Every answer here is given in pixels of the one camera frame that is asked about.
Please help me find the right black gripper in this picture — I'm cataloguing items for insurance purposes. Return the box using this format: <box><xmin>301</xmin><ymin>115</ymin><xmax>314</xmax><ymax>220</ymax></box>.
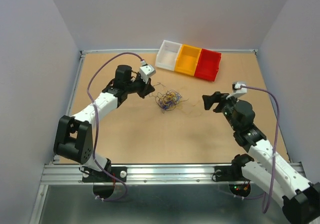
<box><xmin>200</xmin><ymin>92</ymin><xmax>239</xmax><ymax>131</ymax></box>

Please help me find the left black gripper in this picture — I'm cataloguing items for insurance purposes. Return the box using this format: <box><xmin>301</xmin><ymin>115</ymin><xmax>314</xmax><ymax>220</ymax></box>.
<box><xmin>125</xmin><ymin>72</ymin><xmax>155</xmax><ymax>99</ymax></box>

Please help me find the coloured wire bundle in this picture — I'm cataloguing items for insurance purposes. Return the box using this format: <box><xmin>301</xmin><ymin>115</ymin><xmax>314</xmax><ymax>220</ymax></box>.
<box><xmin>148</xmin><ymin>82</ymin><xmax>202</xmax><ymax>119</ymax></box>

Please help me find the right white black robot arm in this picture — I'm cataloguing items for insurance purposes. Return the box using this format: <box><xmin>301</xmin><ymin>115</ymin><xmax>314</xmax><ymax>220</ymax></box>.
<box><xmin>202</xmin><ymin>91</ymin><xmax>320</xmax><ymax>224</ymax></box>

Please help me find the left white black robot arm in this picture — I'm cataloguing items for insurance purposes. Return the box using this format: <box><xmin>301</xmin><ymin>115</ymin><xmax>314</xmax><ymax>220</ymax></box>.
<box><xmin>53</xmin><ymin>64</ymin><xmax>156</xmax><ymax>181</ymax></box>

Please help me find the red plastic bin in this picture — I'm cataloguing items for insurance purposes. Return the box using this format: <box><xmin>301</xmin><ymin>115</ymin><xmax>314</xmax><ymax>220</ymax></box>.
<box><xmin>194</xmin><ymin>49</ymin><xmax>222</xmax><ymax>81</ymax></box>

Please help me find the white plastic bin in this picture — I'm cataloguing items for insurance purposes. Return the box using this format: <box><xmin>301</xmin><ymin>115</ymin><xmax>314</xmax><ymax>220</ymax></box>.
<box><xmin>155</xmin><ymin>40</ymin><xmax>182</xmax><ymax>71</ymax></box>

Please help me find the yellow plastic bin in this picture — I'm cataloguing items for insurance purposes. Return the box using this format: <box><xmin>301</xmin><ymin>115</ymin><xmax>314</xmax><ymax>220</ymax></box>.
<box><xmin>174</xmin><ymin>44</ymin><xmax>202</xmax><ymax>76</ymax></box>

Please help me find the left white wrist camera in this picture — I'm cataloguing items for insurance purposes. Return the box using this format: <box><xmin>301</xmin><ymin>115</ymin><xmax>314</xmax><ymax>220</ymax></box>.
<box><xmin>139</xmin><ymin>64</ymin><xmax>156</xmax><ymax>83</ymax></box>

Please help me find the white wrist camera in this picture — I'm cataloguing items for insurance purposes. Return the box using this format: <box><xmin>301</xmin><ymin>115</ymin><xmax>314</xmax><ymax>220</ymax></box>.
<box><xmin>226</xmin><ymin>81</ymin><xmax>248</xmax><ymax>99</ymax></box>
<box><xmin>139</xmin><ymin>64</ymin><xmax>156</xmax><ymax>83</ymax></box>

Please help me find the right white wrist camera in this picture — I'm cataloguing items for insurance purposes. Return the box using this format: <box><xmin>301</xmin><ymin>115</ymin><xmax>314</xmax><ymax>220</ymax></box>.
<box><xmin>226</xmin><ymin>81</ymin><xmax>248</xmax><ymax>99</ymax></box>

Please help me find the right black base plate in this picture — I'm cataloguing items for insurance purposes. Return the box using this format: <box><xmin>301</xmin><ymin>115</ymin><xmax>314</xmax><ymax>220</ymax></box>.
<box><xmin>211</xmin><ymin>165</ymin><xmax>249</xmax><ymax>182</ymax></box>

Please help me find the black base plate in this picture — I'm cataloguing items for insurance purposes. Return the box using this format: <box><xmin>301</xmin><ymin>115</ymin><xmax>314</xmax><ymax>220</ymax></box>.
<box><xmin>211</xmin><ymin>165</ymin><xmax>249</xmax><ymax>182</ymax></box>
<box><xmin>79</xmin><ymin>166</ymin><xmax>127</xmax><ymax>183</ymax></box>

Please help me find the aluminium front rail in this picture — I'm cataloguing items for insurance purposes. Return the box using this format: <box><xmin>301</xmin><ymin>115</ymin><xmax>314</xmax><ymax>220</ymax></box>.
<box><xmin>40</xmin><ymin>164</ymin><xmax>227</xmax><ymax>186</ymax></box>

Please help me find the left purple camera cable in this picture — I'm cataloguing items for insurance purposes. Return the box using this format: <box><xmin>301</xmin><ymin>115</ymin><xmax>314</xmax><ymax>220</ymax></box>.
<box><xmin>86</xmin><ymin>52</ymin><xmax>147</xmax><ymax>202</ymax></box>

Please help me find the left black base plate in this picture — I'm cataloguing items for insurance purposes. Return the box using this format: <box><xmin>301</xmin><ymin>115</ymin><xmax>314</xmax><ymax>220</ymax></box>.
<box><xmin>79</xmin><ymin>166</ymin><xmax>127</xmax><ymax>183</ymax></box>

